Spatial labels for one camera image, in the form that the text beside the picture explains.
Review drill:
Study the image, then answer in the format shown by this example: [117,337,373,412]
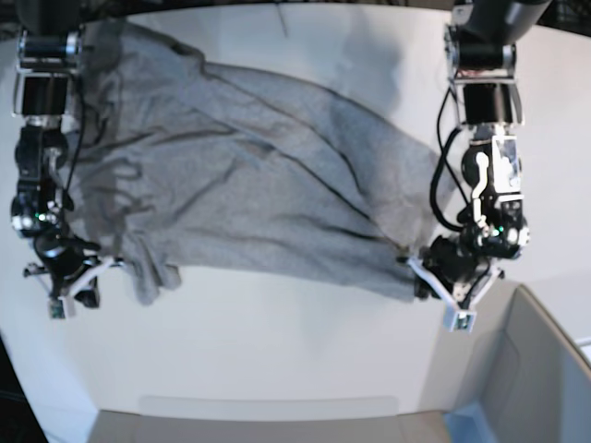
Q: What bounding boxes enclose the blue item in box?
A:
[443,401,497,443]

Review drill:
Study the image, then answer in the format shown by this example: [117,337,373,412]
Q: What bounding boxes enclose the grey t-shirt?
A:
[67,21,438,305]

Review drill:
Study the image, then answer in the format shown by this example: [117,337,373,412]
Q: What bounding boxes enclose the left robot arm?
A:
[404,1,549,329]

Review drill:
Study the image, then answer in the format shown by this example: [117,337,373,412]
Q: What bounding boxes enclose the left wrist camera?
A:
[443,307,476,333]

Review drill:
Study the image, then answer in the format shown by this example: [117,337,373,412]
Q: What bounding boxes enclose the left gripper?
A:
[397,235,504,310]

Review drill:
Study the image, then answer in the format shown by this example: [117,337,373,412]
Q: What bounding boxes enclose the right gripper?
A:
[23,233,125,308]

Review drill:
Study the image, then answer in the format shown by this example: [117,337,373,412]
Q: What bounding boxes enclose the grey cardboard box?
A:
[90,282,590,442]

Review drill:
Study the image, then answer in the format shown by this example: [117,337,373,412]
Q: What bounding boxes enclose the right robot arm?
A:
[10,1,124,319]

